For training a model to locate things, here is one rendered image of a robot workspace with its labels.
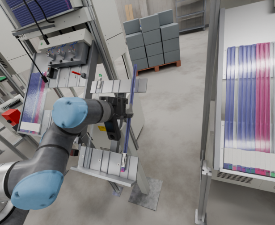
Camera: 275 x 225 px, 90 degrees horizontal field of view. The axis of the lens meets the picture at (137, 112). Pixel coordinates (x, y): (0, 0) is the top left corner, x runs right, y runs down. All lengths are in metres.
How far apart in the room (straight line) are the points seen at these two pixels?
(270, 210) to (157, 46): 3.08
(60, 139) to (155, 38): 3.19
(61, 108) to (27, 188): 0.16
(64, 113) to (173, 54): 3.35
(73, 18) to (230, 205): 1.71
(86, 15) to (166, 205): 1.48
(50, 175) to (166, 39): 3.34
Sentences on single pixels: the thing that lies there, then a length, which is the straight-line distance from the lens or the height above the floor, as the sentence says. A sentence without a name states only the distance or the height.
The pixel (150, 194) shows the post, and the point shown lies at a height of 0.01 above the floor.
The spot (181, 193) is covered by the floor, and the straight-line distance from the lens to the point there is 1.40.
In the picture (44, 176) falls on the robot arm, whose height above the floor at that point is 1.09.
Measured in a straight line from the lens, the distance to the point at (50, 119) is 1.22.
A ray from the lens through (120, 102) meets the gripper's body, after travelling 0.51.
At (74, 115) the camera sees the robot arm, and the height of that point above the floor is 1.14.
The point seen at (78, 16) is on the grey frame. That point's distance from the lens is 1.11.
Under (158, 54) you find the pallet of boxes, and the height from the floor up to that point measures 0.39.
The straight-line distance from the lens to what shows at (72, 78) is 1.13.
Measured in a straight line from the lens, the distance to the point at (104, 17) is 1.29.
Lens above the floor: 1.29
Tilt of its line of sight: 35 degrees down
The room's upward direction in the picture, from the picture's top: 16 degrees counter-clockwise
